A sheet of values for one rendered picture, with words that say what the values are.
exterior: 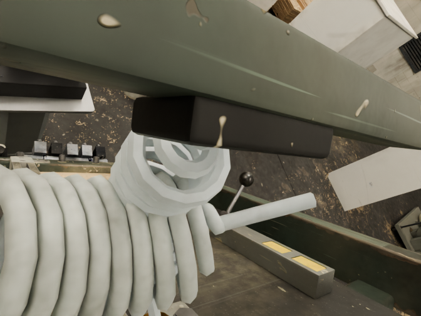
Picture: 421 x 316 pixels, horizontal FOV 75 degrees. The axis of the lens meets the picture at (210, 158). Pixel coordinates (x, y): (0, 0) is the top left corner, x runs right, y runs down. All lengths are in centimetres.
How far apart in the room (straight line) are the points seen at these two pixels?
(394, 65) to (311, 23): 596
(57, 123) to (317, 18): 237
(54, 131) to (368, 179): 367
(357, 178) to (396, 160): 53
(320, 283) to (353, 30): 245
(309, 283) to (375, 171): 373
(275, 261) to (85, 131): 201
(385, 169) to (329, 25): 208
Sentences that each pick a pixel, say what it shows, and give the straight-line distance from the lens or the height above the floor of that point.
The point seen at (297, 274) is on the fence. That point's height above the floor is 166.
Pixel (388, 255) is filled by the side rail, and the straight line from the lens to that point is 71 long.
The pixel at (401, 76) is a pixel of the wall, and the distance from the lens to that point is 868.
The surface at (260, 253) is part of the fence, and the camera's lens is 57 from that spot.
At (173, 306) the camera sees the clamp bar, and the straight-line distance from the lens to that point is 23.
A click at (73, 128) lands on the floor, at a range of 235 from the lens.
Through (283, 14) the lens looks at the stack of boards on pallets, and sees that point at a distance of 604.
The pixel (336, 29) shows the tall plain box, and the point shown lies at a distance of 284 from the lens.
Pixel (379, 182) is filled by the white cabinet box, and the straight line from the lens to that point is 421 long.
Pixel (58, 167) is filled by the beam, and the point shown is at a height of 90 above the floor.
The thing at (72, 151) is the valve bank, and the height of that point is 76.
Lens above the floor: 198
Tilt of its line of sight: 45 degrees down
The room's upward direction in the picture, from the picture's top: 54 degrees clockwise
